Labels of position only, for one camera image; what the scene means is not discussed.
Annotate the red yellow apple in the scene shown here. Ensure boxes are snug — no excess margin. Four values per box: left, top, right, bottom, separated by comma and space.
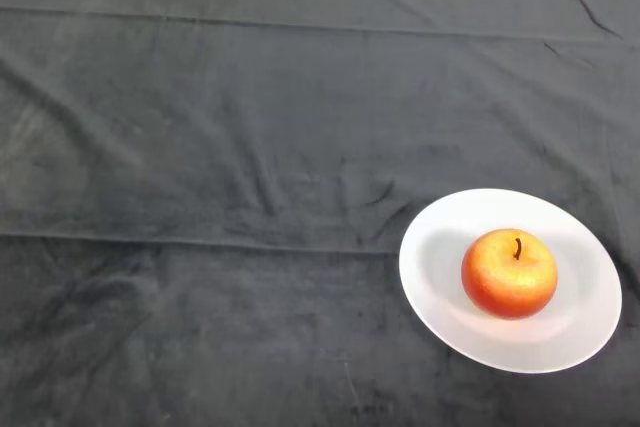
460, 228, 559, 321

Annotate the white round plate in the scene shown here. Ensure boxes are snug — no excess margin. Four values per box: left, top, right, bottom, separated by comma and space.
398, 188, 624, 375

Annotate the black cloth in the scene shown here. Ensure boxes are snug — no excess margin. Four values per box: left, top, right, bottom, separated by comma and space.
0, 0, 640, 427

